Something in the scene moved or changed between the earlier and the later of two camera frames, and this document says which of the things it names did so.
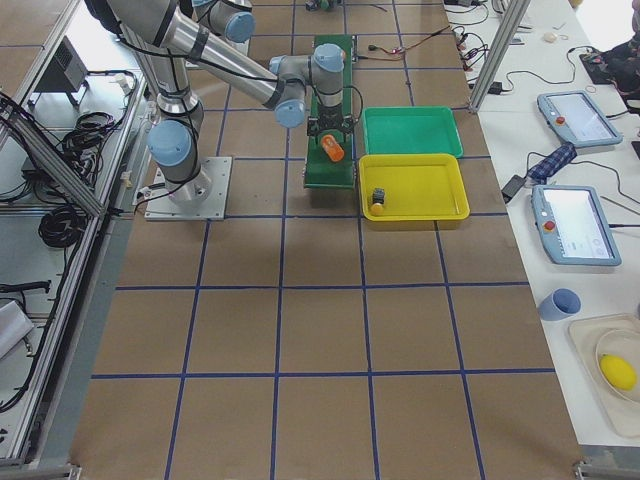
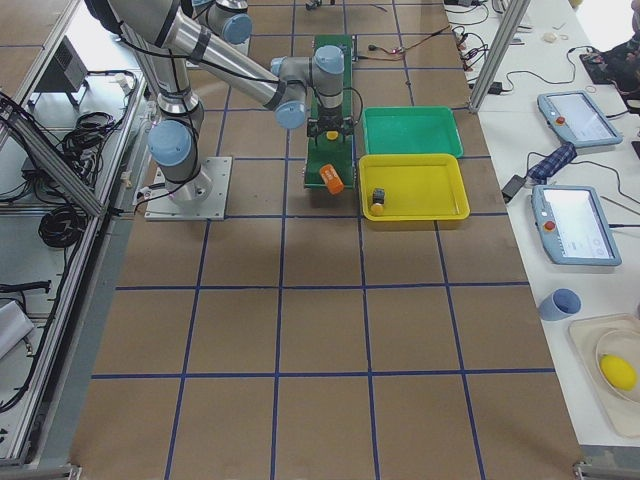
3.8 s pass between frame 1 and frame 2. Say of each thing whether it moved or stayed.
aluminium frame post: stayed
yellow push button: stayed
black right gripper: stayed
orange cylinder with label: moved
